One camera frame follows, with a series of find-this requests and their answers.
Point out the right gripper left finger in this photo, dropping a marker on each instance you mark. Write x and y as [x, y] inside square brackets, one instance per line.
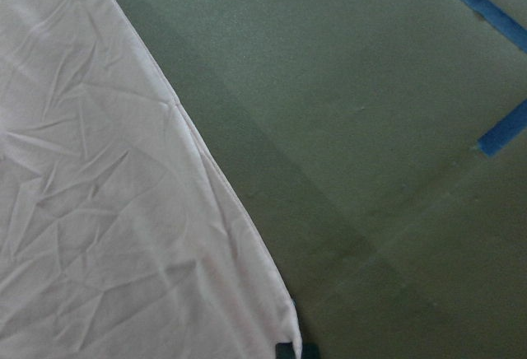
[284, 351]

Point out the pink Snoopy t-shirt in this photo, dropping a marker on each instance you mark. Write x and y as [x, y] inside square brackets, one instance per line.
[120, 235]

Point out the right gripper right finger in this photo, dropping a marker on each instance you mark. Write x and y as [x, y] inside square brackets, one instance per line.
[310, 351]

